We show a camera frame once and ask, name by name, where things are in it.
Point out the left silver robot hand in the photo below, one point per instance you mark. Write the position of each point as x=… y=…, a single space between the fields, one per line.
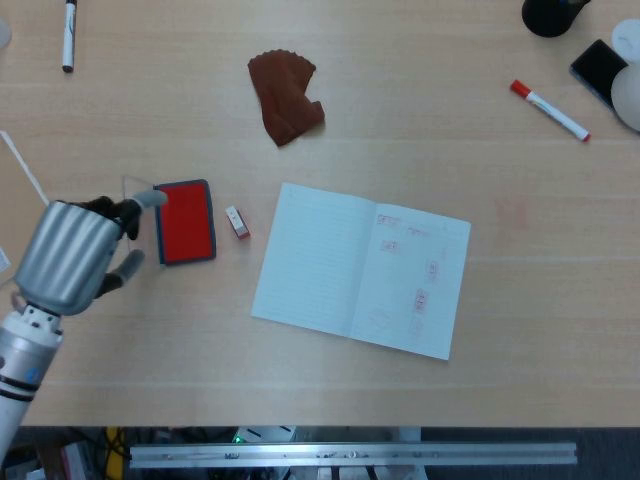
x=65 y=250

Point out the red ink pad clear lid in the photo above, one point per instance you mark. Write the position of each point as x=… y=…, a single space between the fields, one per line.
x=187 y=225

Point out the small red white stamp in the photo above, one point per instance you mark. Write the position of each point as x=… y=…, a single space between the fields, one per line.
x=237 y=222

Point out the open lined white notebook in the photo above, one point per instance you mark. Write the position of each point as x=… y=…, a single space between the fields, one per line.
x=320 y=260

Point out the black cap whiteboard marker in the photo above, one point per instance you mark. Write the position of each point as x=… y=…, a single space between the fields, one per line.
x=68 y=40

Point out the brown crumpled cloth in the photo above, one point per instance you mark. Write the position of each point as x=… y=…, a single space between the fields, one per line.
x=285 y=100

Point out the white device with green light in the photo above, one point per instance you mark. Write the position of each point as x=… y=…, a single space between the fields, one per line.
x=260 y=434

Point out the red cap whiteboard marker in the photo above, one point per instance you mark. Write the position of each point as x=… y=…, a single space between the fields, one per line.
x=550 y=111

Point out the black mesh pen holder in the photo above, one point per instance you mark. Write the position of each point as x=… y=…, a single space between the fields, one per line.
x=550 y=17

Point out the black smartphone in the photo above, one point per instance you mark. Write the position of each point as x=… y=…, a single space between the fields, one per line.
x=595 y=65

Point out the beige upturned bowl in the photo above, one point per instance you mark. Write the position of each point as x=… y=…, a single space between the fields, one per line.
x=629 y=97

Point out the white round lid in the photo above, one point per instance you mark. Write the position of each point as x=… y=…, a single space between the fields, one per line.
x=627 y=37

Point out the aluminium rail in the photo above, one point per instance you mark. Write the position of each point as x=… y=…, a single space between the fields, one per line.
x=350 y=454

